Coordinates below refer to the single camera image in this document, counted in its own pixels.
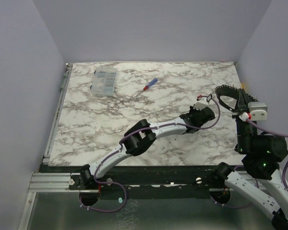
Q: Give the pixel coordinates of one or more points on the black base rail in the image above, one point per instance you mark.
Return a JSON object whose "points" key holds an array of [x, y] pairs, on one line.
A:
{"points": [[149, 182]]}

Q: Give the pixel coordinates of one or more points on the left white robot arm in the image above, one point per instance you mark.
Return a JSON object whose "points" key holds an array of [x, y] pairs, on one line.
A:
{"points": [[141, 136]]}

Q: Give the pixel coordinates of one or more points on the blue red screwdriver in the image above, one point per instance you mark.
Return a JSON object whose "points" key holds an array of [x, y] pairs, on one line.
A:
{"points": [[148, 85]]}

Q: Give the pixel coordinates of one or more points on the aluminium side rail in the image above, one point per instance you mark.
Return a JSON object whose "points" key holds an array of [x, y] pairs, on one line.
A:
{"points": [[51, 138]]}

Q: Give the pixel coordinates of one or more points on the clear plastic organizer box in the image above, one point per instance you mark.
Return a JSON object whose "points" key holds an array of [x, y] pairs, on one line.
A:
{"points": [[104, 81]]}

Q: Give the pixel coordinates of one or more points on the black key tag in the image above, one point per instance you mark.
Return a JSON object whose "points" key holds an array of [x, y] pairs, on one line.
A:
{"points": [[209, 98]]}

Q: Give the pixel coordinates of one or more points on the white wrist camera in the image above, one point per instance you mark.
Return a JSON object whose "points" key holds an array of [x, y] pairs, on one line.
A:
{"points": [[200, 106], [257, 111]]}

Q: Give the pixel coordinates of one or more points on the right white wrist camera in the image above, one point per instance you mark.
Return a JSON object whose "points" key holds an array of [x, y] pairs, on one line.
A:
{"points": [[257, 111]]}

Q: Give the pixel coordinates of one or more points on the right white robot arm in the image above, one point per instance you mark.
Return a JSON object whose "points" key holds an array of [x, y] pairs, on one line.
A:
{"points": [[262, 155]]}

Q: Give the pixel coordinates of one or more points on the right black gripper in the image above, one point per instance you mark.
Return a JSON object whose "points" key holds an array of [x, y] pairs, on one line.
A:
{"points": [[241, 114]]}

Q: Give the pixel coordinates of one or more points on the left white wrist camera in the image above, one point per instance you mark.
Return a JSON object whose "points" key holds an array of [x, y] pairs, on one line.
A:
{"points": [[200, 106]]}

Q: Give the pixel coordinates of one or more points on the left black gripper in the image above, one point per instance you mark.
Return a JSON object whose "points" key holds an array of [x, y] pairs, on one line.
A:
{"points": [[192, 110]]}

